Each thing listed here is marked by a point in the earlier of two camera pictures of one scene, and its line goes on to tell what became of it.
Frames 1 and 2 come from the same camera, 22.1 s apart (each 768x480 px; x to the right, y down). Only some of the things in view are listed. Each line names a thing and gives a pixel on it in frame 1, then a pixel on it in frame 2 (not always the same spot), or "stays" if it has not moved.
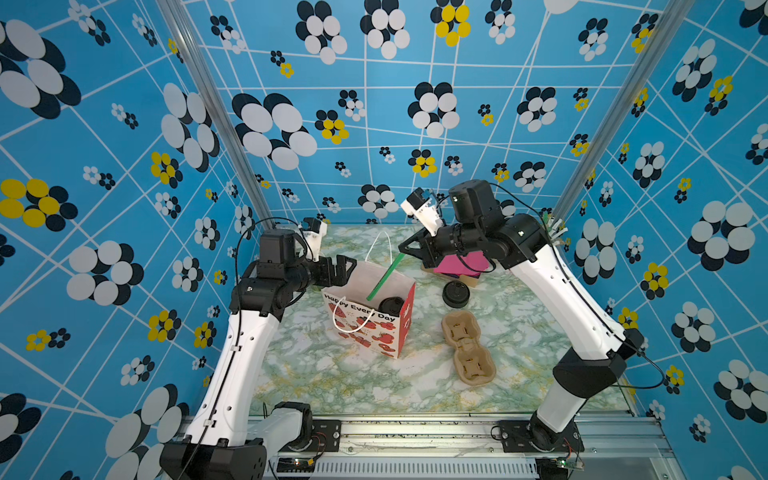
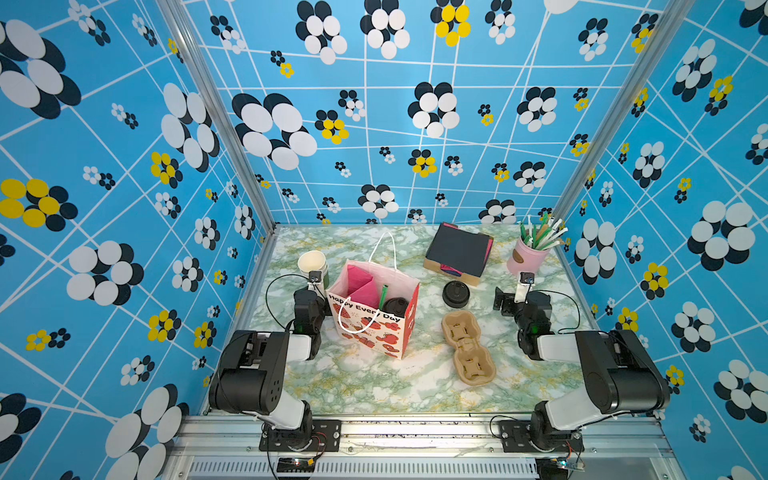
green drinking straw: x=386 y=276 to x=383 y=297
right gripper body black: x=448 y=243 to x=510 y=308
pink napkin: x=451 y=264 to x=362 y=288
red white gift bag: x=383 y=323 stays
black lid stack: x=456 y=294 stays
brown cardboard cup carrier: x=474 y=364 stays
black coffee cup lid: x=391 y=305 stays
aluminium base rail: x=616 y=447 stays
